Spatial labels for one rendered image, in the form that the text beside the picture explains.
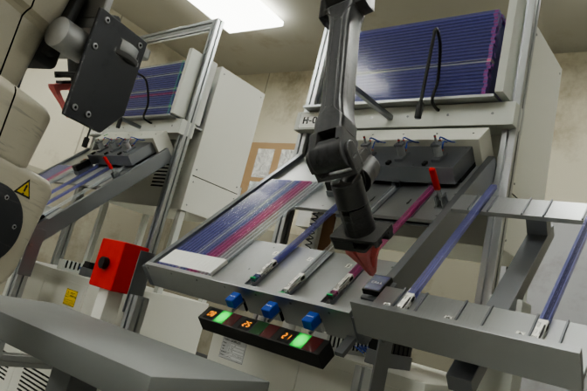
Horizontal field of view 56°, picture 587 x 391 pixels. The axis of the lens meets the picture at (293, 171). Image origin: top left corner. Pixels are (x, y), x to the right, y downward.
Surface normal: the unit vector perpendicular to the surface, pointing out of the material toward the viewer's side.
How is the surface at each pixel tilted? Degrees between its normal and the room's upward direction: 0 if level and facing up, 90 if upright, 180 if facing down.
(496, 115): 90
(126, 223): 90
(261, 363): 90
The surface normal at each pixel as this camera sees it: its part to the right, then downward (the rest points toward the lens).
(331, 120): -0.57, -0.46
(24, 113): 0.88, 0.11
